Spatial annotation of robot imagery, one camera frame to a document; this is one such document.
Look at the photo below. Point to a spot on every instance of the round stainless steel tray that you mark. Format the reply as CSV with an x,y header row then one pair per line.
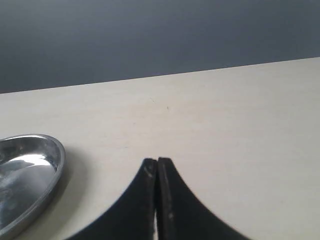
x,y
31,166

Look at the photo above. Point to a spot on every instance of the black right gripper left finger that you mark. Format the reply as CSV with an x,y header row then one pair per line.
x,y
132,216

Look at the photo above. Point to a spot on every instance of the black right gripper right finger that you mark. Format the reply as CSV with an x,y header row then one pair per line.
x,y
181,215

